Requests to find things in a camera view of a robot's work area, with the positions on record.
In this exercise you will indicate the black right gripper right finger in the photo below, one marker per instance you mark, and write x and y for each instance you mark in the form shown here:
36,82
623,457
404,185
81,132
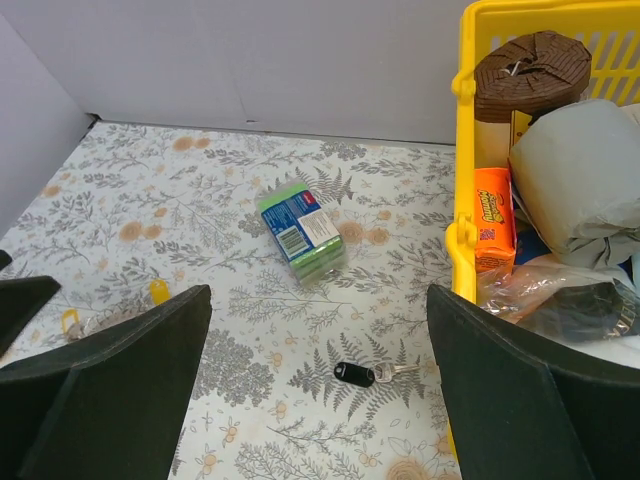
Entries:
524,407

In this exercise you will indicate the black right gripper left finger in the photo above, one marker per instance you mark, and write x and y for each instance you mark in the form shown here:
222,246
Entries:
108,406

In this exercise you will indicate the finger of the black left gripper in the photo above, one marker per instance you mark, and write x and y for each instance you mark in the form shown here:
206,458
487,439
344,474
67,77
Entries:
20,301

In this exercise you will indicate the yellow key tag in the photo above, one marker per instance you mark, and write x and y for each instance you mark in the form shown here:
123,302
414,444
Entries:
159,292
70,321

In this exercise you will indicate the clear plastic bag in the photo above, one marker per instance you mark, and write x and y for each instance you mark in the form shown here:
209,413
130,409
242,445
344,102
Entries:
566,304

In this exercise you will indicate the silver key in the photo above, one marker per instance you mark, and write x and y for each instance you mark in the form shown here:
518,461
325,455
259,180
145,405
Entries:
385,372

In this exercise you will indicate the floral tablecloth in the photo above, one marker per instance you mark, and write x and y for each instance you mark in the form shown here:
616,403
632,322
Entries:
132,204

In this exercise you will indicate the orange snack box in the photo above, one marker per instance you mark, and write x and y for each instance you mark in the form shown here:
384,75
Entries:
494,217

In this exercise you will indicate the black key tag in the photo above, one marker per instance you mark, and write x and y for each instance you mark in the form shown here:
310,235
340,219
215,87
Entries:
354,374

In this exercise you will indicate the grey wrapped paper roll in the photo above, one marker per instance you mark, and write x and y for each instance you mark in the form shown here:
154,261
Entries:
576,174

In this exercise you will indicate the green sponge pack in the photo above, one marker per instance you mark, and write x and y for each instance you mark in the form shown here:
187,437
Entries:
307,238

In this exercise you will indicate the brown paper cup stack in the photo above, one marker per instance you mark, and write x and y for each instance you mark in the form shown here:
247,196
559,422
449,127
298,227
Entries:
533,74

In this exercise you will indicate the yellow plastic basket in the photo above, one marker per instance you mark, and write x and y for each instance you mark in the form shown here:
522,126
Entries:
481,23

